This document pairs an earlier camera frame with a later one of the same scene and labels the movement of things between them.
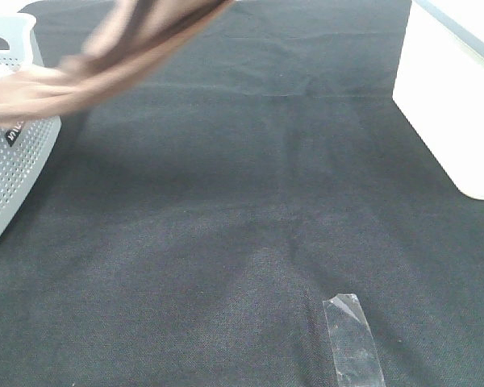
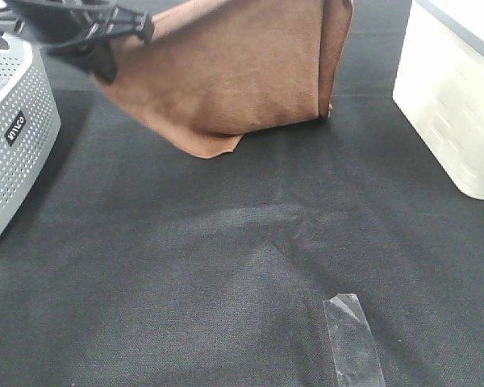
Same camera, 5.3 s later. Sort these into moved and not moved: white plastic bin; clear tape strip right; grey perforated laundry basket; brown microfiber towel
Moved: brown microfiber towel
Not moved: grey perforated laundry basket; white plastic bin; clear tape strip right
